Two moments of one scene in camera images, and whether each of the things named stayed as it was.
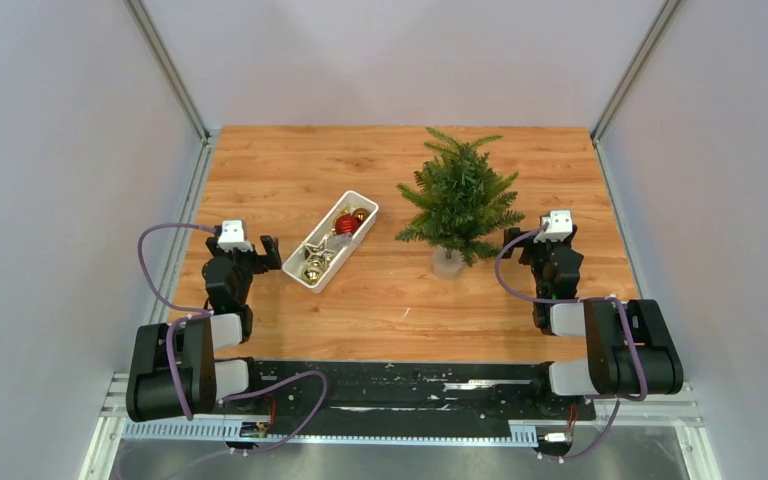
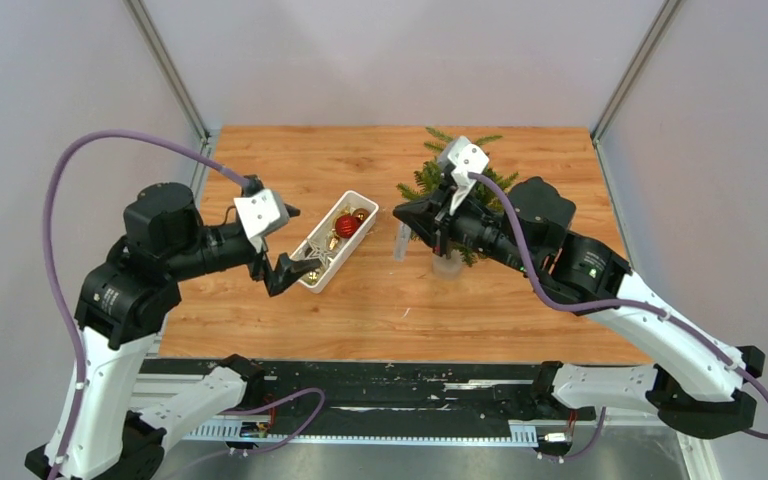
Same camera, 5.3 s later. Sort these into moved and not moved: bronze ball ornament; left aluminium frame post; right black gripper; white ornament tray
Moved: right black gripper
Not moved: bronze ball ornament; white ornament tray; left aluminium frame post
